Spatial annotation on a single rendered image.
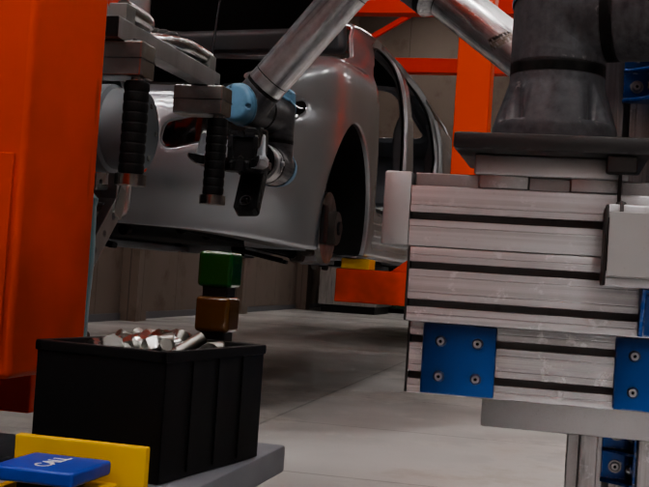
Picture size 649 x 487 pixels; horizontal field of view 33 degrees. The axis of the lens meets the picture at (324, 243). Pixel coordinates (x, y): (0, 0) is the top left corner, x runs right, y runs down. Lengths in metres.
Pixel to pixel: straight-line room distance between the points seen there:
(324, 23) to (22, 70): 1.01
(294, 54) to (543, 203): 0.85
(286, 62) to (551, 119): 0.84
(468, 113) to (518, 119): 3.93
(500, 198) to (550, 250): 0.09
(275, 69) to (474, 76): 3.28
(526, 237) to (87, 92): 0.53
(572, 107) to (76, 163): 0.57
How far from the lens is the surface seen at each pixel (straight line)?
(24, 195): 1.12
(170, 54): 1.75
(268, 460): 1.19
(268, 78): 2.07
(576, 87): 1.35
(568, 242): 1.32
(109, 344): 1.03
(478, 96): 5.28
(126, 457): 0.94
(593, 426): 1.46
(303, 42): 2.06
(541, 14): 1.38
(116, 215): 2.03
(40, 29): 1.14
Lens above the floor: 0.64
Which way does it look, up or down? 2 degrees up
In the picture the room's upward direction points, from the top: 4 degrees clockwise
